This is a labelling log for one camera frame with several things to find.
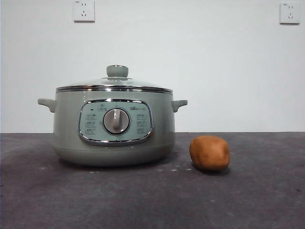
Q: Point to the pale green electric cooking pot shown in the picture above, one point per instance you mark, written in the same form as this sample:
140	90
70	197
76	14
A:
66	133

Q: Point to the white wall socket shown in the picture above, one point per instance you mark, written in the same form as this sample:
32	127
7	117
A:
84	12
289	13

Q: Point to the brown potato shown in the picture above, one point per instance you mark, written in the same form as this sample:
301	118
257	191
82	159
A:
209	152

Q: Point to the glass lid with green knob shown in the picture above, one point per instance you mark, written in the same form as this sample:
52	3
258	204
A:
117	71

